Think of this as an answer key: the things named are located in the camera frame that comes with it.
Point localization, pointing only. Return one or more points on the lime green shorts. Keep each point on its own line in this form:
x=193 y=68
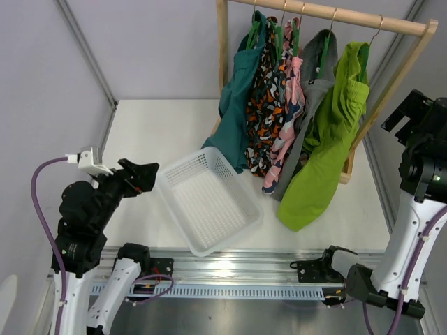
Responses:
x=329 y=140

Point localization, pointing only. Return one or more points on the green hanger of pink shorts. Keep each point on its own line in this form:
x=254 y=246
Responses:
x=296 y=24

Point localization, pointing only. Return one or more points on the green hanger of grey shorts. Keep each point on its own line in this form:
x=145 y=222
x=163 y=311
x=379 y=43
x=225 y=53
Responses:
x=326 y=45

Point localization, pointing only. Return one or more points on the green hanger of patterned shorts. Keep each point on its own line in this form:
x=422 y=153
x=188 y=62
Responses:
x=278 y=34

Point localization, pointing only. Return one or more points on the grey shorts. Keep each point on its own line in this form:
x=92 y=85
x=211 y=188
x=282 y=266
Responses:
x=314 y=90

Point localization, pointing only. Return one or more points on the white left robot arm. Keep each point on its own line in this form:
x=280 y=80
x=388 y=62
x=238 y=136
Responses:
x=85 y=212

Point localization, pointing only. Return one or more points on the green hanger of teal shorts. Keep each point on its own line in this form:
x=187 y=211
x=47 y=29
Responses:
x=254 y=32

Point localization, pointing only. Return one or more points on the black orange patterned shorts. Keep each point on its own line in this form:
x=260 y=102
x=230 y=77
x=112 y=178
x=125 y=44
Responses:
x=264 y=111

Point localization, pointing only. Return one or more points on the teal shorts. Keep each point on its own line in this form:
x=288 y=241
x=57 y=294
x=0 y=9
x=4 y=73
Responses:
x=230 y=137

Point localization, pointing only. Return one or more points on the wooden clothes rack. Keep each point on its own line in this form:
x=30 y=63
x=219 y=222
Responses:
x=423 y=33

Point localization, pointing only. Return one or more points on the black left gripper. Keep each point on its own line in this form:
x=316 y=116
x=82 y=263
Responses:
x=135 y=179

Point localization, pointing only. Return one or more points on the white perforated plastic basket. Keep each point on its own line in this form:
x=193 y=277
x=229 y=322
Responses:
x=208 y=201

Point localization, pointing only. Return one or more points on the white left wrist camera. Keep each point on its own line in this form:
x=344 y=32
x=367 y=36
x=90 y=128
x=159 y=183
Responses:
x=89 y=161

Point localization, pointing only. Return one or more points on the black mounting plate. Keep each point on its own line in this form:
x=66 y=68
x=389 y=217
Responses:
x=314 y=271
x=160 y=266

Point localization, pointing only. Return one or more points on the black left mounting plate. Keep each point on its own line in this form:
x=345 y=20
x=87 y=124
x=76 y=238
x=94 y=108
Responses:
x=160 y=266

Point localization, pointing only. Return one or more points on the pink patterned shorts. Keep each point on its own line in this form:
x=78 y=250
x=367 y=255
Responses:
x=293 y=102

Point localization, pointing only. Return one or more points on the green hanger of lime shorts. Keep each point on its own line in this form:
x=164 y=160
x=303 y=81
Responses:
x=364 y=53

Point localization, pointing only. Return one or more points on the grey slotted cable duct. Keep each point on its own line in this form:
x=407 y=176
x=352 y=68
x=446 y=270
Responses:
x=269 y=292

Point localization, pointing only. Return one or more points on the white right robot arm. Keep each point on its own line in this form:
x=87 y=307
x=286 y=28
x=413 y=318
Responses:
x=394 y=283

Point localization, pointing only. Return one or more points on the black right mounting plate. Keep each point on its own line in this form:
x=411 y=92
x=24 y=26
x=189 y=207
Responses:
x=314 y=271

